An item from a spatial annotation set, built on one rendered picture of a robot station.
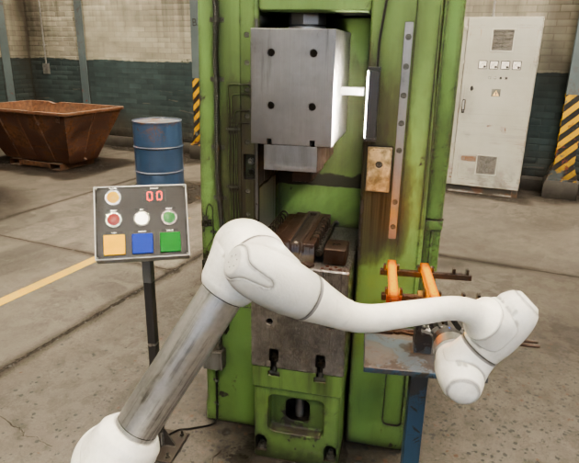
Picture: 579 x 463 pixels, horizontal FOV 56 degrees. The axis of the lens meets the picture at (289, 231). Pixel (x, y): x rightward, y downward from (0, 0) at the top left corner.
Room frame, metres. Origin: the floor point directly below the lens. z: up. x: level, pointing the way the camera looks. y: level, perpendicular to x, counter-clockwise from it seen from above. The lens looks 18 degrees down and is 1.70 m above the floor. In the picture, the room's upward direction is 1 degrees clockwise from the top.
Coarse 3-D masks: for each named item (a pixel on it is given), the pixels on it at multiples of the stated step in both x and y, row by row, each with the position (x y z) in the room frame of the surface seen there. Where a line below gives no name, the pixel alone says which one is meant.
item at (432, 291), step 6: (420, 264) 1.82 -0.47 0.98; (426, 264) 1.82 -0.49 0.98; (426, 270) 1.76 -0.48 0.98; (426, 276) 1.71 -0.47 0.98; (432, 276) 1.71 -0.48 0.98; (426, 282) 1.65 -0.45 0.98; (432, 282) 1.65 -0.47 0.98; (426, 288) 1.63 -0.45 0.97; (432, 288) 1.60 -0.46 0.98; (432, 294) 1.56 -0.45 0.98; (438, 294) 1.56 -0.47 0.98
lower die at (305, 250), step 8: (296, 216) 2.34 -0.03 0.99; (304, 216) 2.34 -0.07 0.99; (320, 216) 2.34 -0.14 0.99; (328, 216) 2.34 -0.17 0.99; (288, 224) 2.22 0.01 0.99; (296, 224) 2.22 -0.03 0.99; (312, 224) 2.20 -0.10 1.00; (320, 224) 2.22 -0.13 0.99; (280, 232) 2.13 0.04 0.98; (288, 232) 2.10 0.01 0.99; (312, 232) 2.10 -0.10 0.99; (320, 232) 2.11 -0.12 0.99; (288, 240) 2.01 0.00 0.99; (304, 240) 2.01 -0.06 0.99; (312, 240) 2.01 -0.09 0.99; (288, 248) 1.98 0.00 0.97; (296, 248) 1.98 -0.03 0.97; (304, 248) 1.97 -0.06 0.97; (312, 248) 1.96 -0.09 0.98; (296, 256) 1.98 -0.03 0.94; (304, 256) 1.97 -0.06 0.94; (312, 256) 1.96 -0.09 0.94
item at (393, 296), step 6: (390, 264) 1.81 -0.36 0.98; (390, 270) 1.75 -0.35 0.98; (396, 270) 1.75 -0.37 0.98; (390, 276) 1.70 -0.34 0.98; (396, 276) 1.70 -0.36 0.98; (390, 282) 1.65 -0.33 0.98; (396, 282) 1.65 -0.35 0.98; (390, 288) 1.60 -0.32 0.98; (396, 288) 1.60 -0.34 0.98; (390, 294) 1.55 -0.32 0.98; (396, 294) 1.56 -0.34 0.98; (390, 300) 1.50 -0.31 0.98; (396, 300) 1.50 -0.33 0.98
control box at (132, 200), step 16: (96, 192) 1.96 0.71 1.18; (128, 192) 1.99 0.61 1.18; (144, 192) 2.00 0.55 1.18; (160, 192) 2.01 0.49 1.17; (176, 192) 2.02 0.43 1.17; (96, 208) 1.93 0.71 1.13; (112, 208) 1.94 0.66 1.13; (128, 208) 1.96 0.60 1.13; (144, 208) 1.97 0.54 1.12; (160, 208) 1.98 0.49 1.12; (176, 208) 1.99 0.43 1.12; (96, 224) 1.90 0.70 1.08; (128, 224) 1.92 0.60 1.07; (144, 224) 1.93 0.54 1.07; (160, 224) 1.95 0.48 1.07; (176, 224) 1.96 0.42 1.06; (96, 240) 1.87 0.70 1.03; (128, 240) 1.90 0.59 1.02; (96, 256) 1.84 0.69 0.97; (112, 256) 1.85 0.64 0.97; (128, 256) 1.86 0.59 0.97; (144, 256) 1.88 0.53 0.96; (160, 256) 1.89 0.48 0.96; (176, 256) 1.91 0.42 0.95
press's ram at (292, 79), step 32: (256, 32) 2.01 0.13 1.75; (288, 32) 1.99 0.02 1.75; (320, 32) 1.96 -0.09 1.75; (256, 64) 2.01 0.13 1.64; (288, 64) 1.99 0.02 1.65; (320, 64) 1.96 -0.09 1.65; (256, 96) 2.01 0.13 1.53; (288, 96) 1.99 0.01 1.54; (320, 96) 1.96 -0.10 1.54; (256, 128) 2.01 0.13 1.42; (288, 128) 1.99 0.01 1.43; (320, 128) 1.96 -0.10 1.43
